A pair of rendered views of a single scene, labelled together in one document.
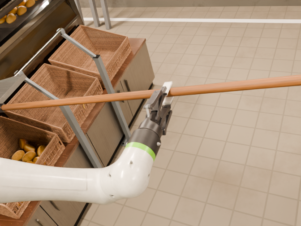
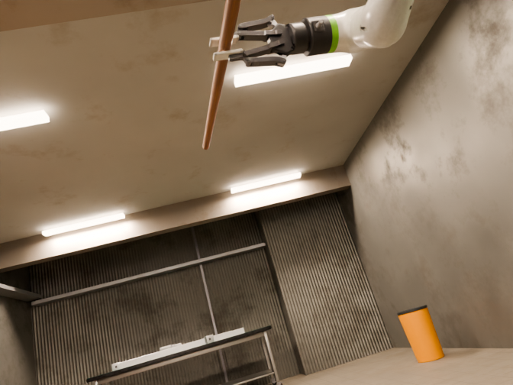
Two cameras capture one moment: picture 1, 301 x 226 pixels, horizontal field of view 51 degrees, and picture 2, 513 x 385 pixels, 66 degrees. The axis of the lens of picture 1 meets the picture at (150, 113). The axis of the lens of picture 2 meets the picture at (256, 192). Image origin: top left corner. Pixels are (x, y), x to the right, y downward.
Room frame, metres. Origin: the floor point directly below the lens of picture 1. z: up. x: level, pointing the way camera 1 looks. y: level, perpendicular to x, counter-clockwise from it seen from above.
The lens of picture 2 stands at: (1.39, 0.45, 0.77)
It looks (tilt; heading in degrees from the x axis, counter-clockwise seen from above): 19 degrees up; 225
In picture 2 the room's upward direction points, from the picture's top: 16 degrees counter-clockwise
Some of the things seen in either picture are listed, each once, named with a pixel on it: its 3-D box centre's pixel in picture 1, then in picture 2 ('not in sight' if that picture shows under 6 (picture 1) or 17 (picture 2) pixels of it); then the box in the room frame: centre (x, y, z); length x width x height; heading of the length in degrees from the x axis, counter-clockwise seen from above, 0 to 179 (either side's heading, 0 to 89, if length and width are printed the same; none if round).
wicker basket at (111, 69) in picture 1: (92, 54); not in sight; (2.47, 0.34, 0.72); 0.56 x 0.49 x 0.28; 147
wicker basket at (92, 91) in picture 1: (56, 100); not in sight; (1.97, 0.66, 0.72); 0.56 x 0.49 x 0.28; 148
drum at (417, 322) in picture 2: not in sight; (421, 333); (-3.29, -2.19, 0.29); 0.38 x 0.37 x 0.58; 55
